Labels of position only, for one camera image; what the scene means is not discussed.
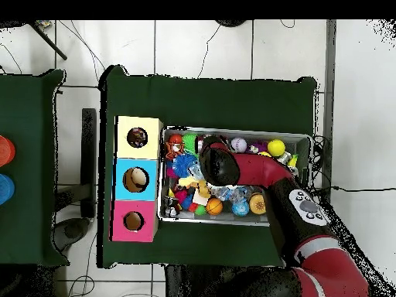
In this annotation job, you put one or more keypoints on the purple spiky monster toy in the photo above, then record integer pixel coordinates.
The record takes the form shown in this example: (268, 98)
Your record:
(256, 148)

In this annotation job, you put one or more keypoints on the black rod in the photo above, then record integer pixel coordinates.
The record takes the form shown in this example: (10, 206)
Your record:
(49, 41)

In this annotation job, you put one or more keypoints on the tiger plush toy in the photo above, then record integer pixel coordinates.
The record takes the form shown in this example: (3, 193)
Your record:
(173, 151)

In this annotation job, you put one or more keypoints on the blue cup stack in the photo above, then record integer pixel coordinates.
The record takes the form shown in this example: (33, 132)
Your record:
(6, 189)

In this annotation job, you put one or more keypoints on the wooden box with three holes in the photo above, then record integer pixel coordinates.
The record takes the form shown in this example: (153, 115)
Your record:
(136, 151)

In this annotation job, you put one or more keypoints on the yellow tennis ball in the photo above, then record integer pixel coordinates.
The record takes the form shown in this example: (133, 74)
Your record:
(265, 153)

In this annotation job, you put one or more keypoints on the orange cup stack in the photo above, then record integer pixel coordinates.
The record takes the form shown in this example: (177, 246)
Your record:
(6, 151)

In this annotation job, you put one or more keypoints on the green spiky rubber ball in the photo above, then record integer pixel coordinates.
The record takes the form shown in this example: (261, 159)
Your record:
(190, 143)

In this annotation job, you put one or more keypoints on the plain yellow ball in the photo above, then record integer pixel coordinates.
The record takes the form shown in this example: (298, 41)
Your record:
(276, 148)

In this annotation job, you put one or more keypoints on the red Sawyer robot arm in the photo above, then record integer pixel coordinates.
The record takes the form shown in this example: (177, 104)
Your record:
(263, 170)

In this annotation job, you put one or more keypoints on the green cloth on side table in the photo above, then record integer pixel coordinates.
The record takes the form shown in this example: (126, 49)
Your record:
(27, 123)

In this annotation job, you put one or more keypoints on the white baseball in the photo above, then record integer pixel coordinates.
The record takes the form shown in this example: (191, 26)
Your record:
(238, 145)

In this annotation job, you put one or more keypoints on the black round base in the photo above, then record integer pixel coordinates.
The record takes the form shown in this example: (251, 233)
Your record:
(230, 23)

